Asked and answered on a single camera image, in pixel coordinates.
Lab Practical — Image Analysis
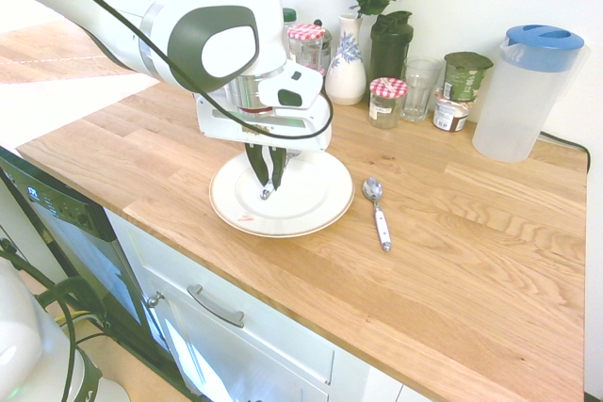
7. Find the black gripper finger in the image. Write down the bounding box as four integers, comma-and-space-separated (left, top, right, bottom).
269, 146, 288, 191
244, 142, 274, 192

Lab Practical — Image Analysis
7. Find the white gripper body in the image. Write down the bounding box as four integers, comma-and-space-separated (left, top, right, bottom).
194, 92, 333, 153

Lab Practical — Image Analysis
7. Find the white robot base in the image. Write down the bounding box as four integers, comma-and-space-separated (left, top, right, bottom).
0, 254, 134, 402

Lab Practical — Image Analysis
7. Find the white gold-rimmed plate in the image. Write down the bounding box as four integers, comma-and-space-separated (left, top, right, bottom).
208, 150, 355, 238

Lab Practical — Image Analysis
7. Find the white vase blue floral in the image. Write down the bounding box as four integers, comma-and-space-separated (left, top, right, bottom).
324, 12, 368, 106

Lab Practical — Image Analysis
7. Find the tall jar red-checked lid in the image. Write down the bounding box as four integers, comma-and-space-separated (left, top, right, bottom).
286, 22, 328, 74

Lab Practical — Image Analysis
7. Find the small jar red-checked lid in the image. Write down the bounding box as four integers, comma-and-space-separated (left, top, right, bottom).
367, 76, 410, 131

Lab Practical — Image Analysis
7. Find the bottle with green cap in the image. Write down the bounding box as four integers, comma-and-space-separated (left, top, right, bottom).
282, 7, 298, 43

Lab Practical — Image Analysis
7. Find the clear drinking glass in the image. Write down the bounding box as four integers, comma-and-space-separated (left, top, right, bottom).
399, 56, 445, 123

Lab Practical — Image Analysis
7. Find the dark green shaker bottle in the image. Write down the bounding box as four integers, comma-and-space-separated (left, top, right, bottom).
368, 9, 416, 88

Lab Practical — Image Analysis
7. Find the white cabinet drawer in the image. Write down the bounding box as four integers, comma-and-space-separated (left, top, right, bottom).
103, 207, 371, 402

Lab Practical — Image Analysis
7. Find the white brown yogurt cup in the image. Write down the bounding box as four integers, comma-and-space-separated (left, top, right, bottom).
432, 88, 473, 134

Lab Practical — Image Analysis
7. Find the black dishwasher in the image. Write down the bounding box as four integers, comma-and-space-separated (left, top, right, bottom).
0, 144, 176, 365

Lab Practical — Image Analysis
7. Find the green yogurt cup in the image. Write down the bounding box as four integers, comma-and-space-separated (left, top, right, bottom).
443, 51, 495, 105

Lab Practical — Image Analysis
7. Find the clear pitcher blue lid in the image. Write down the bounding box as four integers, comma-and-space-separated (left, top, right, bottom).
471, 24, 591, 164

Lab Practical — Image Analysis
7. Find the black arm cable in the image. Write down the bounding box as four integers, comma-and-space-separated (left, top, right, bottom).
27, 0, 335, 142

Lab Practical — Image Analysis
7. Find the white-handled silver spoon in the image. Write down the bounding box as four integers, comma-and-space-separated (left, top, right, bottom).
361, 176, 393, 253

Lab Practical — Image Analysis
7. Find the silver drawer handle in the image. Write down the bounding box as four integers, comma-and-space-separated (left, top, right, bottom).
186, 283, 247, 330

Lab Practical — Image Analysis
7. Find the dark green cable bundle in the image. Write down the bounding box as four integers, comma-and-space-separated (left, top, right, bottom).
0, 225, 112, 402

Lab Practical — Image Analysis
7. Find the black power cable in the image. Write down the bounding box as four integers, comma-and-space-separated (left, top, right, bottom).
538, 130, 593, 161

